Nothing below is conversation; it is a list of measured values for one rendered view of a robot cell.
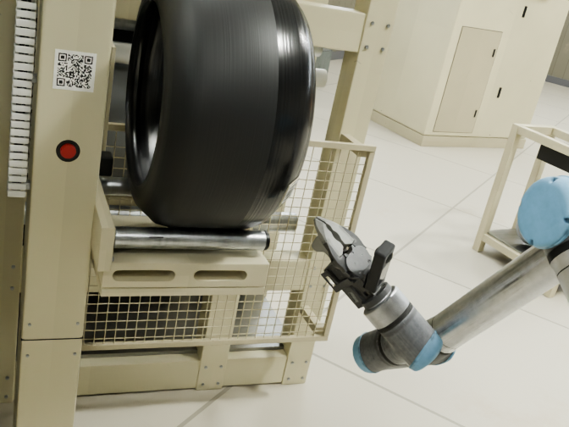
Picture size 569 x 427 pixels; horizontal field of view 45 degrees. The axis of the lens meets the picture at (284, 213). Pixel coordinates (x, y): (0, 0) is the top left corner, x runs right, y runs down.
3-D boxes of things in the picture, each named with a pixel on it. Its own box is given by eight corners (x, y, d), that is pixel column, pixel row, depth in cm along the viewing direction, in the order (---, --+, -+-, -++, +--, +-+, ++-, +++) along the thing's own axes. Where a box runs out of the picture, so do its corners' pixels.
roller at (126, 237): (109, 247, 139) (109, 224, 140) (106, 248, 143) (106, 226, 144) (270, 250, 153) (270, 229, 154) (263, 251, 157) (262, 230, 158)
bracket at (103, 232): (96, 272, 138) (101, 227, 134) (77, 193, 171) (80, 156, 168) (113, 272, 139) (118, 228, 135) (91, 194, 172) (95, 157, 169)
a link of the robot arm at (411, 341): (404, 378, 147) (435, 370, 139) (366, 334, 146) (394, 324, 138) (424, 348, 153) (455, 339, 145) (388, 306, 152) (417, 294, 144)
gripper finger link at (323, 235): (295, 235, 144) (323, 268, 144) (311, 224, 139) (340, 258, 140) (302, 226, 146) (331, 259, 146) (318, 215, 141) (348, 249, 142)
